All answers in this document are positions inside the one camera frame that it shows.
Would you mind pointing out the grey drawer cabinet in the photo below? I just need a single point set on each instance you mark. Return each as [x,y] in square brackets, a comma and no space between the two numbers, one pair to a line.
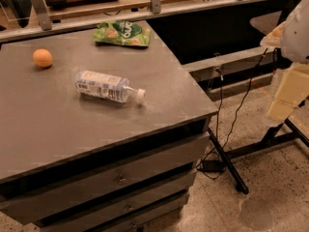
[70,162]

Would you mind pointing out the metal shelf rail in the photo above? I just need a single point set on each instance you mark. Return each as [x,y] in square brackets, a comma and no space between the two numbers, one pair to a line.
[50,17]

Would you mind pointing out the black table leg frame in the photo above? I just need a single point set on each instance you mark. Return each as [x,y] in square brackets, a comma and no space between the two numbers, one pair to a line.
[283,133]

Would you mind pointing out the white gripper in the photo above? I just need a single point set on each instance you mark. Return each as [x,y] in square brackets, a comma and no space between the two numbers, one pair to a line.
[296,36]

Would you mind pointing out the clear plastic water bottle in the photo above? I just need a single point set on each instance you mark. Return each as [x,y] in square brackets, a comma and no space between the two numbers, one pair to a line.
[108,87]

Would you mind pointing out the orange fruit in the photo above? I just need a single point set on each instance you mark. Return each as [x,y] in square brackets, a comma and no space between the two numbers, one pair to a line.
[42,58]

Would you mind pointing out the black power adapter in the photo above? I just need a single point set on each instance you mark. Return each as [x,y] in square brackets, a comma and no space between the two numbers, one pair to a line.
[213,166]

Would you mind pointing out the green snack bag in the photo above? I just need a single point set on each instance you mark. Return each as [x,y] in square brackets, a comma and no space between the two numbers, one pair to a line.
[122,32]

